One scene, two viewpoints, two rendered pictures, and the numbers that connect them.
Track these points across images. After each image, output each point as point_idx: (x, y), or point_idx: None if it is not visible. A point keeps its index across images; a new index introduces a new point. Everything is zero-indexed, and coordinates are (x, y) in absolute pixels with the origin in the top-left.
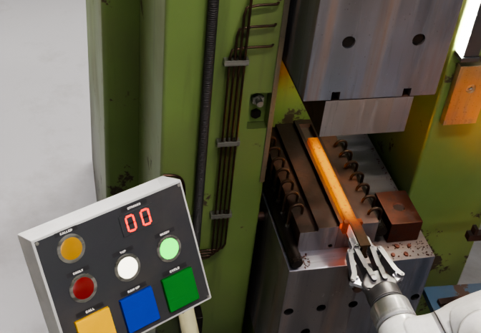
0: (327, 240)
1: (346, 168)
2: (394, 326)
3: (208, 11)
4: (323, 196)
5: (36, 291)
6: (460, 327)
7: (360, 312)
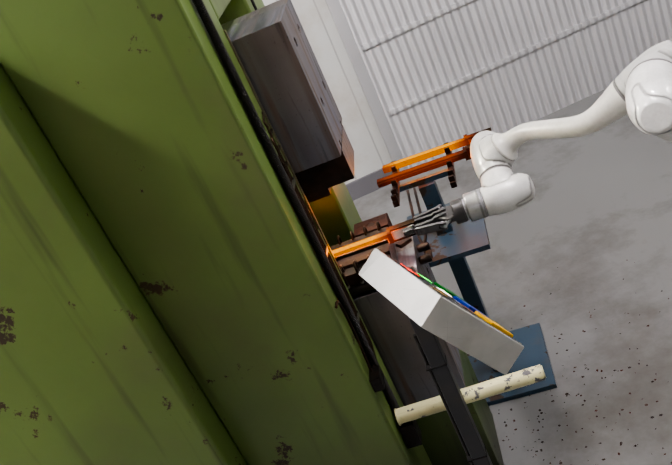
0: (394, 258)
1: None
2: (489, 192)
3: (271, 151)
4: (355, 254)
5: (463, 344)
6: (501, 151)
7: None
